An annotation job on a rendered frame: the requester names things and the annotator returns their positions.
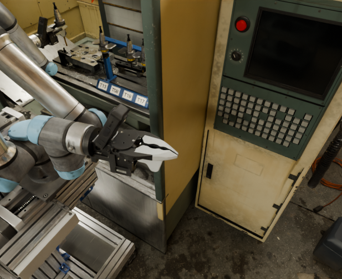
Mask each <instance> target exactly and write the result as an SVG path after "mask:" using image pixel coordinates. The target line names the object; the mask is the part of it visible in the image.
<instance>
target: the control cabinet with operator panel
mask: <svg viewBox="0 0 342 279"><path fill-rule="evenodd" d="M341 116H342V0H221V5H220V14H219V19H218V27H217V36H216V45H215V53H214V58H213V67H212V75H211V84H210V92H209V97H208V106H207V115H206V123H205V131H204V137H203V145H202V153H201V162H200V171H199V175H198V184H197V193H196V201H195V207H197V208H199V209H201V210H202V211H203V212H204V213H207V214H210V215H212V216H214V217H215V218H217V219H220V220H222V221H224V222H225V223H227V224H229V225H231V226H233V227H235V228H237V229H238V230H240V231H242V232H244V233H246V234H248V235H250V237H252V238H254V239H258V240H259V241H261V242H265V240H266V238H267V237H268V235H269V234H270V232H271V231H272V229H273V227H274V225H275V224H276V222H277V221H278V219H279V217H280V216H281V214H282V212H283V211H284V209H285V207H286V206H287V204H288V203H289V201H290V199H291V198H292V196H293V194H294V193H295V191H296V189H297V188H298V187H299V185H300V183H301V181H302V180H303V178H304V177H305V175H306V173H307V171H308V170H309V168H310V167H311V165H312V164H313V162H314V160H315V159H316V157H317V155H318V154H319V152H320V150H321V149H322V147H323V145H324V144H325V142H326V141H327V139H328V137H329V136H330V134H331V133H332V131H333V129H334V127H335V126H336V124H337V123H338V121H339V120H340V118H341Z"/></svg>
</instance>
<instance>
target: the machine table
mask: <svg viewBox="0 0 342 279"><path fill-rule="evenodd" d="M83 46H85V45H84V44H80V45H79V46H76V47H75V48H73V49H71V50H70V51H67V52H70V53H72V52H74V51H76V50H78V49H80V48H81V47H83ZM116 61H123V62H126V63H129V64H130V62H127V58H123V57H121V56H118V55H115V54H114V60H112V61H111V64H112V65H115V62H116ZM50 62H53V63H55V64H56V65H57V67H58V71H57V73H56V74H55V75H54V76H50V77H52V78H53V79H54V80H55V81H56V82H57V83H58V84H59V85H60V86H61V87H63V88H64V89H66V90H68V91H70V92H73V93H75V94H77V95H79V96H82V97H84V98H86V99H88V100H91V101H94V102H96V103H98V104H100V105H103V106H105V107H107V108H110V109H113V108H114V107H115V106H116V107H117V106H118V105H119V104H120V103H122V104H123V105H124V106H126V107H127V108H128V109H130V111H129V113H128V114H127V115H128V116H129V117H131V118H133V119H135V120H138V121H140V122H142V123H145V124H147V125H149V126H150V116H149V108H148V109H146V108H143V107H141V106H138V105H136V104H133V103H131V102H128V101H126V100H123V99H121V98H119V97H116V96H114V95H111V94H108V93H106V92H103V91H101V90H98V89H97V88H96V85H97V82H98V79H97V78H88V77H87V76H88V75H85V76H81V77H75V75H74V73H75V72H74V73H73V71H70V68H68V67H67V66H66V65H64V64H61V62H60V59H59V56H58V57H56V58H54V59H53V60H52V61H50ZM115 67H117V68H116V69H115V71H114V72H113V74H114V75H116V76H117V77H116V78H115V79H114V80H112V81H111V82H110V83H113V84H115V85H118V86H121V87H123V88H126V89H128V90H131V91H134V92H137V93H139V94H142V95H144V96H147V97H148V93H147V79H146V72H145V73H144V74H143V76H141V77H138V76H137V71H133V70H129V69H125V70H124V71H122V72H120V71H118V66H116V65H115ZM67 69H68V70H69V71H68V70H67ZM62 71H63V72H62ZM117 71H118V73H117ZM68 73H69V74H70V75H68ZM64 75H68V76H72V75H74V76H73V78H76V79H78V80H79V81H77V80H74V79H71V78H69V79H68V77H67V76H64ZM94 75H98V74H93V76H94ZM76 76H77V75H76ZM98 76H99V78H101V79H102V80H104V78H106V75H105V74H103V73H102V74H99V75H98ZM82 82H86V83H88V84H89V83H90V82H92V83H93V84H91V85H93V87H92V86H89V85H87V84H84V83H82Z"/></svg>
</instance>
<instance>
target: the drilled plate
mask: <svg viewBox="0 0 342 279"><path fill-rule="evenodd" d="M98 49H99V48H96V47H93V46H90V45H85V46H83V47H81V48H80V49H78V50H76V51H74V52H72V53H71V55H72V56H71V57H67V56H66V58H67V62H69V63H72V64H75V65H77V66H81V67H82V68H86V69H88V70H91V71H94V72H96V71H97V70H99V69H100V68H102V67H103V65H102V64H101V63H99V62H97V61H96V59H99V58H101V55H102V52H101V51H98ZM88 51H89V52H88ZM82 54H83V55H82ZM85 54H86V55H85ZM92 57H93V58H92ZM109 57H110V61H112V60H114V53H111V52H109ZM91 60H92V61H91Z"/></svg>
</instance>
